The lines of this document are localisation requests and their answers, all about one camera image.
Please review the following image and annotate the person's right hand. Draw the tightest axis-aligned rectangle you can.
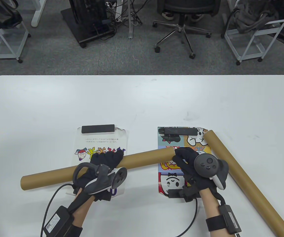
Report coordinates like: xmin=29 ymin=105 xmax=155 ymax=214
xmin=172 ymin=147 xmax=219 ymax=202

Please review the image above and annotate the person's left hand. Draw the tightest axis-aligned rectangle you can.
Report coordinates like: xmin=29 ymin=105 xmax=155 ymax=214
xmin=73 ymin=151 xmax=126 ymax=201

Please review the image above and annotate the white cartoon print poster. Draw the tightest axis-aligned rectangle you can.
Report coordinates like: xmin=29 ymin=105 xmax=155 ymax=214
xmin=72 ymin=127 xmax=129 ymax=195

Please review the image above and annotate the colourful cartoon panel poster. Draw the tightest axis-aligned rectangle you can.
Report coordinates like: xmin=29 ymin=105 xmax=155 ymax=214
xmin=158 ymin=127 xmax=213 ymax=198

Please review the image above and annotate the brown cardboard mailing tube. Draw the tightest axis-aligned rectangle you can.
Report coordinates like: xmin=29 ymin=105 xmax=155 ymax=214
xmin=203 ymin=130 xmax=284 ymax=237
xmin=20 ymin=147 xmax=176 ymax=191

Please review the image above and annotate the person's right forearm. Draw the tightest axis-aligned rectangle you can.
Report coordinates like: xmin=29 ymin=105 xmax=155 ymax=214
xmin=200 ymin=189 xmax=227 ymax=237

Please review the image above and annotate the person's left forearm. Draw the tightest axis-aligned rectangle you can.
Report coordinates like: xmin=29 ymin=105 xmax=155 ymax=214
xmin=65 ymin=195 xmax=95 ymax=237

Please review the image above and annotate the grey and white hand controller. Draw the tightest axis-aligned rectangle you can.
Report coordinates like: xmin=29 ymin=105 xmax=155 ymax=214
xmin=194 ymin=153 xmax=229 ymax=190
xmin=73 ymin=162 xmax=128 ymax=195

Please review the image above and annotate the black wrist sensor box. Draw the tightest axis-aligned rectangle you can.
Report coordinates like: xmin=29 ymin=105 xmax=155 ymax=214
xmin=43 ymin=206 xmax=74 ymax=237
xmin=219 ymin=204 xmax=242 ymax=234

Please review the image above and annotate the white wheeled cart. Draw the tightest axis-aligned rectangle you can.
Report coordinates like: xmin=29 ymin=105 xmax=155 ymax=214
xmin=224 ymin=0 xmax=284 ymax=65
xmin=0 ymin=0 xmax=31 ymax=64

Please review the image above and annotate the black office chair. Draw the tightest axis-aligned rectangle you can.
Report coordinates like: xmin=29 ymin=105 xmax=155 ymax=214
xmin=153 ymin=0 xmax=221 ymax=59

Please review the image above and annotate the black wheeled computer stand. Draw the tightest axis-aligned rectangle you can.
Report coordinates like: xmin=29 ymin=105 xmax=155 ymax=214
xmin=61 ymin=0 xmax=116 ymax=48

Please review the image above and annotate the white power strip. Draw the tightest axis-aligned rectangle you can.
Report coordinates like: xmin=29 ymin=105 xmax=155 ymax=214
xmin=115 ymin=5 xmax=127 ymax=22

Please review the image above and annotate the grey bag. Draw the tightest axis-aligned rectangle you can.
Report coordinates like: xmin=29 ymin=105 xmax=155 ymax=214
xmin=233 ymin=0 xmax=281 ymax=34

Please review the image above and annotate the white desk leg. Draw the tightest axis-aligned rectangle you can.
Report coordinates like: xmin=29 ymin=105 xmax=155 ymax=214
xmin=31 ymin=0 xmax=47 ymax=27

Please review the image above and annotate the black bag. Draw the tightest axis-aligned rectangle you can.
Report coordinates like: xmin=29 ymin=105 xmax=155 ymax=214
xmin=0 ymin=0 xmax=22 ymax=29

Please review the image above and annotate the black glove cable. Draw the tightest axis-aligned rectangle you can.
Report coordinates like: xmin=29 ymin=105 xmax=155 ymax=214
xmin=40 ymin=183 xmax=74 ymax=237
xmin=174 ymin=197 xmax=198 ymax=237

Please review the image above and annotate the black wrist strap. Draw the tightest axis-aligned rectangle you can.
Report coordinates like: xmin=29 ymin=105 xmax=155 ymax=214
xmin=205 ymin=216 xmax=225 ymax=232

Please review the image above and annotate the white upright post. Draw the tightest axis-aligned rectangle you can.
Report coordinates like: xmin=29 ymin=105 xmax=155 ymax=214
xmin=128 ymin=0 xmax=134 ymax=39

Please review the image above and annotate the bundle of black cables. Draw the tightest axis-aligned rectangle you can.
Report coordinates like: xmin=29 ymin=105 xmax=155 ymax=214
xmin=105 ymin=0 xmax=147 ymax=26

